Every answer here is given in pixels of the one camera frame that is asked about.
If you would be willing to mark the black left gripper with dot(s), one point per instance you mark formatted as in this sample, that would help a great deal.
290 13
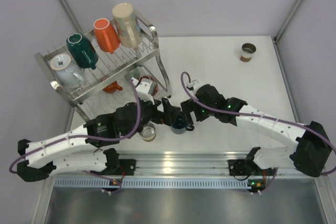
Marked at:
170 112

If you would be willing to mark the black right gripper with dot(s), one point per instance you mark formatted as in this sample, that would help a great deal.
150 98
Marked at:
189 106

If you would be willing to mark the dark blue speckled mug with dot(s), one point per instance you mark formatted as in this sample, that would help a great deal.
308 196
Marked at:
181 125

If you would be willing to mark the red cup white interior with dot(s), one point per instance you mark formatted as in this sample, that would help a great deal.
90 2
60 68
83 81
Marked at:
155 86

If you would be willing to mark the steel tumbler cork base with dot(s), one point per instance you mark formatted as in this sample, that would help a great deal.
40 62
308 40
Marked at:
148 133

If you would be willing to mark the mint green cup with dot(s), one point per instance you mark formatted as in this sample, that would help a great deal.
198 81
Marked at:
135 73

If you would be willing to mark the orange black round mug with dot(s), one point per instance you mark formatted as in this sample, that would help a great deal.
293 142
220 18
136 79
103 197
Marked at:
112 88

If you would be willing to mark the small tumbler cork band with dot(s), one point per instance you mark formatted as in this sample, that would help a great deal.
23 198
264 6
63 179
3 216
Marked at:
247 52

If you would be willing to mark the tall beige floral mug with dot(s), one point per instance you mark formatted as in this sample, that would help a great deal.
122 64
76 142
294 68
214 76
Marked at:
126 22

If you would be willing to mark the dark green mug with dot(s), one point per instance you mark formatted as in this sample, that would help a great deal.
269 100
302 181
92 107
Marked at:
82 51

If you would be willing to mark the light blue mug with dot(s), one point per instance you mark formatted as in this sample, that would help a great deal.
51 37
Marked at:
68 72

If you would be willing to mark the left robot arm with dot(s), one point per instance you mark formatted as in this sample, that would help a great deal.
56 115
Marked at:
89 146

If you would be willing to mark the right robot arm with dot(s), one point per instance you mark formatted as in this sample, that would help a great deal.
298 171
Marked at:
304 147

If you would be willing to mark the stainless steel dish rack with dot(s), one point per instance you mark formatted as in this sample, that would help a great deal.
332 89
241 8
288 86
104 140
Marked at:
90 100

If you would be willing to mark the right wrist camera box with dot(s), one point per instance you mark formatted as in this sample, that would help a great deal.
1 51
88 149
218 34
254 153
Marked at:
193 83

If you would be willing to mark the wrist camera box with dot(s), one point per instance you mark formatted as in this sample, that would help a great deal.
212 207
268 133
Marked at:
144 89
193 83

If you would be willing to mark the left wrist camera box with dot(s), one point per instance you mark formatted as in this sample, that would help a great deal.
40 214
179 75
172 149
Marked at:
144 89

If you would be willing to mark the aluminium mounting rail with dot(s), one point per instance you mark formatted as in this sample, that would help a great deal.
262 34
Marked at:
183 162

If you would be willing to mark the slotted cable duct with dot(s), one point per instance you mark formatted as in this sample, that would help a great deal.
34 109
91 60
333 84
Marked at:
147 183

